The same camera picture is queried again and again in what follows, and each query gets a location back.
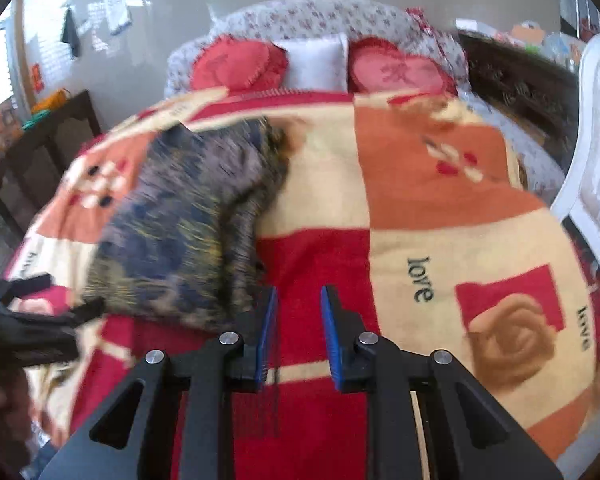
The dark hanging cloth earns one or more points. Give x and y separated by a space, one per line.
71 35

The white pillow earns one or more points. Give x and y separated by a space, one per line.
315 62

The red patterned cloth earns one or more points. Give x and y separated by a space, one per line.
422 20

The red wall sign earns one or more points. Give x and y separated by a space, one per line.
36 77

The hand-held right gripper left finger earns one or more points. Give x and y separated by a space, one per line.
266 335

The person's left forearm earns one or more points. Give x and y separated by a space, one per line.
7 415

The colourful clutter on cabinet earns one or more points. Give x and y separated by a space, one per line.
540 40

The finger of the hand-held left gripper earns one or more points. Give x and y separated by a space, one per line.
75 312
25 285

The yellow and green clutter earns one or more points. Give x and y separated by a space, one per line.
47 107

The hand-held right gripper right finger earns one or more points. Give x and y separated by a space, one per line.
327 335

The red heart pillow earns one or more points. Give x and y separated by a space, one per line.
235 62
400 70

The dark wooden table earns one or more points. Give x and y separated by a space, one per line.
45 150

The dark wooden cabinet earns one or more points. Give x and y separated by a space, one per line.
520 85

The white wall poster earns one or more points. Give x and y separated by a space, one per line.
116 2

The red and cream printed blanket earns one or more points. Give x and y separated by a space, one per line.
430 220

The dark patterned garment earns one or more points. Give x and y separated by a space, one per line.
180 220

